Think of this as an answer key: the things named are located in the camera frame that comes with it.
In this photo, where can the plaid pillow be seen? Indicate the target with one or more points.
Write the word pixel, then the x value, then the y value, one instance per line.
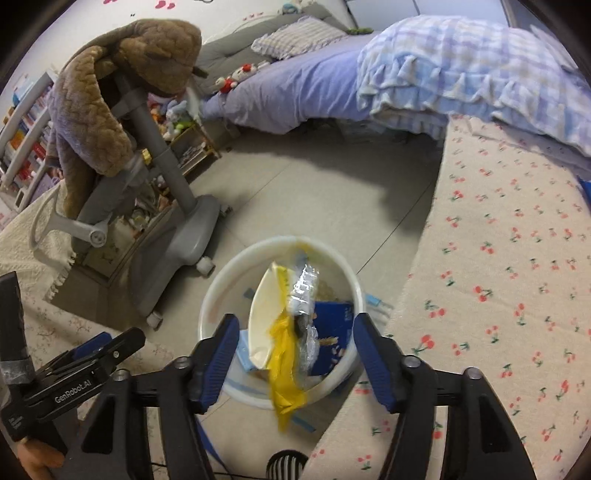
pixel 295 39

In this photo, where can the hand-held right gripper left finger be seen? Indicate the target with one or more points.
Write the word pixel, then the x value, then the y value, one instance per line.
pixel 219 364

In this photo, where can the white plastic bin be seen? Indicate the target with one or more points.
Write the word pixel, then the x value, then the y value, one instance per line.
pixel 217 295

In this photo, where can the white bookshelf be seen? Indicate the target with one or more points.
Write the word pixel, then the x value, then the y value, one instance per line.
pixel 27 134

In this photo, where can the pale plush toy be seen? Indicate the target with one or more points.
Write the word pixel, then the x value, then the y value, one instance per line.
pixel 295 6

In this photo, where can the crushed clear plastic bottle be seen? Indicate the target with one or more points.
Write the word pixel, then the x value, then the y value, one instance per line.
pixel 302 286

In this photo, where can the low wooden toy shelf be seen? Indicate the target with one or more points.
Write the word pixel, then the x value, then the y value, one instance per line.
pixel 194 147

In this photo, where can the grey chair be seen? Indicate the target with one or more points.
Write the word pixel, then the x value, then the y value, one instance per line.
pixel 184 230

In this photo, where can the brown quilted jacket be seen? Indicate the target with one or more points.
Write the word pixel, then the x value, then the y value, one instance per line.
pixel 92 120

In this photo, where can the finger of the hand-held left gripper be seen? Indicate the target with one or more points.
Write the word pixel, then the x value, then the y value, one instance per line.
pixel 92 346
pixel 124 344

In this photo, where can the striped round object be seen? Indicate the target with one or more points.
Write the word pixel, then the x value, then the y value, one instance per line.
pixel 287 466

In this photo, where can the green small toy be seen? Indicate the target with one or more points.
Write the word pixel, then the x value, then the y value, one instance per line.
pixel 359 31

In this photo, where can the yellow snack wrapper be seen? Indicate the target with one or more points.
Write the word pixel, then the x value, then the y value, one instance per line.
pixel 268 314

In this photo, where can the person's left hand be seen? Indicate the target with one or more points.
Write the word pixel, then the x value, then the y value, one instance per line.
pixel 39 461

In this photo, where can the cherry print tablecloth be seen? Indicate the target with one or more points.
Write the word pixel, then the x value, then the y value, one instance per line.
pixel 498 300

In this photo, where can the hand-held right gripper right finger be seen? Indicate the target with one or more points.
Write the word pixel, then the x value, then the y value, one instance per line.
pixel 374 364

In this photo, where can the blue plaid ruffled blanket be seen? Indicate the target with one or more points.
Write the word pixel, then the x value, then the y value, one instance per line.
pixel 461 69

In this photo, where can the red and white plush toy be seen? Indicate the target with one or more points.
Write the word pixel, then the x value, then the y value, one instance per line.
pixel 231 81

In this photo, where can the pink cat wall decal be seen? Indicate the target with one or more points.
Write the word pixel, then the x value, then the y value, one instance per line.
pixel 164 3

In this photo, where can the dark blue carton box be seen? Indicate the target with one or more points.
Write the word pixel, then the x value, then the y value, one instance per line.
pixel 334 332

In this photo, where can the cream rug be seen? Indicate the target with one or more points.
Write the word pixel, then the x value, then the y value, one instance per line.
pixel 37 249

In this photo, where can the bed with purple sheet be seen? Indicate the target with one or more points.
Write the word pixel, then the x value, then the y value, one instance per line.
pixel 286 92

